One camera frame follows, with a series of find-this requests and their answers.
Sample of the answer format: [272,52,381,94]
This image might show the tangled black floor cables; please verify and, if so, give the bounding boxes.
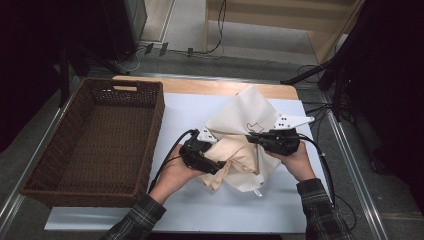
[301,99,354,144]

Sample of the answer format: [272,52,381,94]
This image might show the dark grey cabinet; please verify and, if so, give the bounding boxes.
[101,0,148,63]

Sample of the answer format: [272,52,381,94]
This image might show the white table mat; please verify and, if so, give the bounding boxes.
[44,92,334,234]

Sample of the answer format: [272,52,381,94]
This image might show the person's left hand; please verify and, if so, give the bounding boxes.
[148,143,206,205]

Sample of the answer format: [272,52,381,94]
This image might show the left hand-held gripper cable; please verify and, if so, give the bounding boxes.
[147,128,198,194]

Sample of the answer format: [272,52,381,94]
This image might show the black floor cable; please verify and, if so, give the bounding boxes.
[296,64,331,84]

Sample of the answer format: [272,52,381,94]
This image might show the light wooden shelf unit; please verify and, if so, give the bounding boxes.
[203,0,366,64]

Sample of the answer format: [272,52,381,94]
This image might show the white floor cable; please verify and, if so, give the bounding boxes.
[114,46,148,73]

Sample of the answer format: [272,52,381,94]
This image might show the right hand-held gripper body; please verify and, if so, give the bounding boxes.
[264,114,315,157]

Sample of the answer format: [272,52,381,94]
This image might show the metal frame rail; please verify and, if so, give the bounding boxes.
[319,89,389,240]
[0,74,86,228]

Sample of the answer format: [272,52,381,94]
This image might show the cream cloth garment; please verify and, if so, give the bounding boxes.
[199,138,261,191]

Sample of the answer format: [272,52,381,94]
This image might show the black hanging cable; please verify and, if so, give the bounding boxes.
[206,0,228,54]

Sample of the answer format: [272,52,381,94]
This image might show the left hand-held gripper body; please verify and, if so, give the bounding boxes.
[179,128,218,172]

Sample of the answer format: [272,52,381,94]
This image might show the dark curtain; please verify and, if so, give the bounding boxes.
[346,0,424,214]
[0,0,111,153]

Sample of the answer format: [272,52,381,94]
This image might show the black metal stand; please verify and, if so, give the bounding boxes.
[58,39,131,108]
[279,33,368,123]

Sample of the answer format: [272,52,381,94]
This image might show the brown wicker basket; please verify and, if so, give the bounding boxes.
[19,77,166,208]

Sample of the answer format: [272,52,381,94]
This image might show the right hand-held gripper cable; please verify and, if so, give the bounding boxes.
[297,133,358,232]

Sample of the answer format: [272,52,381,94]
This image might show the hand-held gripper cable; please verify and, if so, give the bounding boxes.
[297,133,358,232]
[147,128,198,194]

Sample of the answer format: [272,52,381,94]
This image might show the person's right hand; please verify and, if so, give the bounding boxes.
[266,140,317,183]

